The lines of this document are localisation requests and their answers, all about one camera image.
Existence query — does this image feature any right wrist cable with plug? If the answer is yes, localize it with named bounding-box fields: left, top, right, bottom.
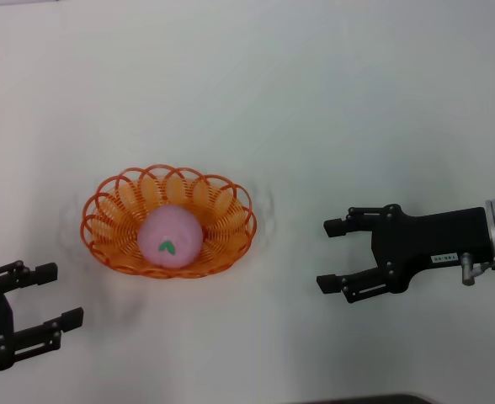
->
left=460, top=252, right=495, bottom=287

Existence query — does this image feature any pink peach with green leaf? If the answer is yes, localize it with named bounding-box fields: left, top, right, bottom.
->
left=136, top=205, right=205, bottom=269

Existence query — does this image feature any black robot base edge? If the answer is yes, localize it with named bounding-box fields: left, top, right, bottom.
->
left=306, top=393, right=436, bottom=404

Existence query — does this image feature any orange plastic woven basket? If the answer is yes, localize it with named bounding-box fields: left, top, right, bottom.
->
left=80, top=164, right=258, bottom=279

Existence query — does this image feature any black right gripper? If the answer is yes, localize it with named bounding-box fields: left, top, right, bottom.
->
left=316, top=204, right=495, bottom=304

